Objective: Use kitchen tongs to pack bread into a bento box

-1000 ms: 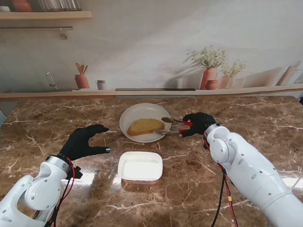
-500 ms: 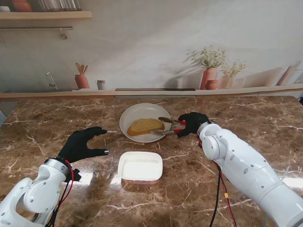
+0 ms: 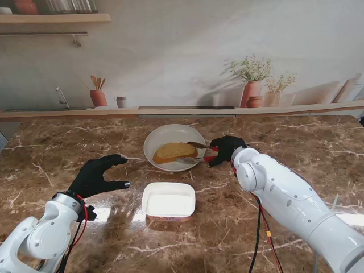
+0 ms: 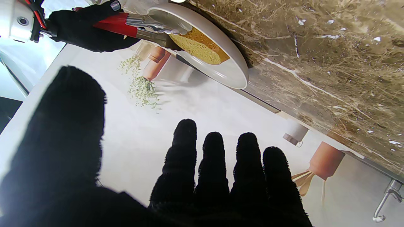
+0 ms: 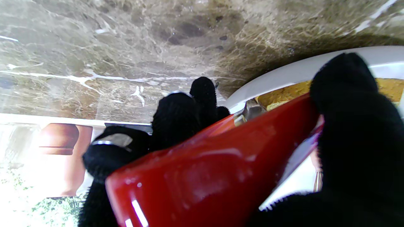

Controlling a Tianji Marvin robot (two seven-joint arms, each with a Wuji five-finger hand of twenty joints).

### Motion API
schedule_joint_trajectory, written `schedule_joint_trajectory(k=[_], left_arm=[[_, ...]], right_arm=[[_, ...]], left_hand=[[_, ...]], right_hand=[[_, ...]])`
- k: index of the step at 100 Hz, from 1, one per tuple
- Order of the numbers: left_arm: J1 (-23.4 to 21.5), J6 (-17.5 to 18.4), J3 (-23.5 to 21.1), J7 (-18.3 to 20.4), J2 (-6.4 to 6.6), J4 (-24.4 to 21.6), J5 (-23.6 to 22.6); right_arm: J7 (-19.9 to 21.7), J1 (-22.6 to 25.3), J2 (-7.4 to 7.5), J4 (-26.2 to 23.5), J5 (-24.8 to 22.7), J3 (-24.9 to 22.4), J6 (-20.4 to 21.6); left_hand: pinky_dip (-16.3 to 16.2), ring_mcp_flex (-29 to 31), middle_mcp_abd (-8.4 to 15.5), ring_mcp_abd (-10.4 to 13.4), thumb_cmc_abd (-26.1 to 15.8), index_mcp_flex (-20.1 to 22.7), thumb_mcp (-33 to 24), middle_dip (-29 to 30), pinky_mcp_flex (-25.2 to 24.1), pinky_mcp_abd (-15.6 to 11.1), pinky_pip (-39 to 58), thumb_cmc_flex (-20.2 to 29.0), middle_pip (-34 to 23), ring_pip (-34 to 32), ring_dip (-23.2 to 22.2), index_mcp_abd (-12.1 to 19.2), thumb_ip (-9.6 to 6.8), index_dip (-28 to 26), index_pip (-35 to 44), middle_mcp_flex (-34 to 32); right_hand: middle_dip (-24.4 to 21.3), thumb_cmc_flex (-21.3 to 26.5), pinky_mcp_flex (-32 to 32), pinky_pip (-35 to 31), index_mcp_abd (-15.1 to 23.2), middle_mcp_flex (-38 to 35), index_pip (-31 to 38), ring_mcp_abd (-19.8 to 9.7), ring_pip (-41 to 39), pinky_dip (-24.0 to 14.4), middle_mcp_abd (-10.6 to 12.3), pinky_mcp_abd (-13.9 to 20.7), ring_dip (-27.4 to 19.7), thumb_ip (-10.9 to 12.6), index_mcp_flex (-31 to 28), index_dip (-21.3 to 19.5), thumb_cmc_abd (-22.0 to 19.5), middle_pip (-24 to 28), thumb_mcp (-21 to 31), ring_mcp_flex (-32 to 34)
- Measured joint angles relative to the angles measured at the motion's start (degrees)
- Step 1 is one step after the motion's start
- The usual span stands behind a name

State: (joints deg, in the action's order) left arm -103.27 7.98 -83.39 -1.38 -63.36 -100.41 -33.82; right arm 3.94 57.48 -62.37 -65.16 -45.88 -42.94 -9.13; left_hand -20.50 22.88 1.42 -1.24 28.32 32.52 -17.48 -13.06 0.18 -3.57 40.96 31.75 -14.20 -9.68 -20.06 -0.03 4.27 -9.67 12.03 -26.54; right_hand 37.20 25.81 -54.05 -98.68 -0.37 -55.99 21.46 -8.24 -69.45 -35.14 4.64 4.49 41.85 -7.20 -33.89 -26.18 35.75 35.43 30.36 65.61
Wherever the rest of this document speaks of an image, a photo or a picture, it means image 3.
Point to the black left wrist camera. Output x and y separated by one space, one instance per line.
90 212

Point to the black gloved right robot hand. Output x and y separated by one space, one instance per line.
226 148

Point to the white rectangular dish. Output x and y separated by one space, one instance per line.
169 202

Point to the brown bread slice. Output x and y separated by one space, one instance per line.
173 152

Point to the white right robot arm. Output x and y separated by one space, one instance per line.
290 199

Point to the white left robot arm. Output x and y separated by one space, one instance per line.
42 233

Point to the printed kitchen scene backdrop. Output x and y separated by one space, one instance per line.
176 57

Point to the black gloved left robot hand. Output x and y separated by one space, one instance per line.
91 177

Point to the white round plate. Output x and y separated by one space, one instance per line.
173 133

